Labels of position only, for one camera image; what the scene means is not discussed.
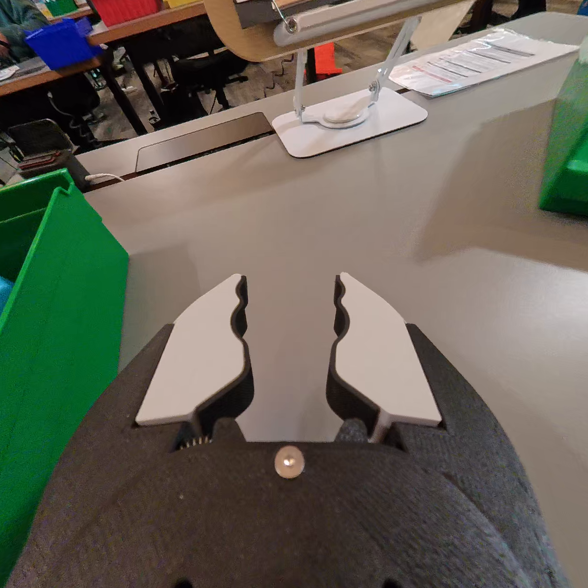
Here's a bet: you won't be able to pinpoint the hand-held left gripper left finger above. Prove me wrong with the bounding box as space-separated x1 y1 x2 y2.
134 274 254 437

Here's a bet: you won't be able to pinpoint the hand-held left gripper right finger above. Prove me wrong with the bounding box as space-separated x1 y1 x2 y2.
326 272 443 444

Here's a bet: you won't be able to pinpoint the green plastic bin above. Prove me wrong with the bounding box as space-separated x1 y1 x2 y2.
538 46 588 217
0 168 130 570

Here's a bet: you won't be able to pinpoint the document stand with white base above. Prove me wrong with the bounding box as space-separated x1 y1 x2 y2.
202 0 478 159

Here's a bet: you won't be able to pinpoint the black charger box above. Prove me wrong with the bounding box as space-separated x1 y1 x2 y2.
7 119 90 191

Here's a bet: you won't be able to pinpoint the black office chair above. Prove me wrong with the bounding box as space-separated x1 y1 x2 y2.
168 51 251 113

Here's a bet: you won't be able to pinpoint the orange traffic cone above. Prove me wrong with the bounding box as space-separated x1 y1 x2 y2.
315 42 344 84

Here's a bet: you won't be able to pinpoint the laminated paper sheet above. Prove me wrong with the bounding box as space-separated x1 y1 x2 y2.
388 28 580 98

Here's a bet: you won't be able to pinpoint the wooden top office table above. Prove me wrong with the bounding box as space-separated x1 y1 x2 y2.
0 0 207 136

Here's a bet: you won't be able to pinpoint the blue storage bin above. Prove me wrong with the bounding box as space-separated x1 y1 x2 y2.
24 17 104 70

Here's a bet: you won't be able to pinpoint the red storage bin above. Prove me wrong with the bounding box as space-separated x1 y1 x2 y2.
87 0 164 27

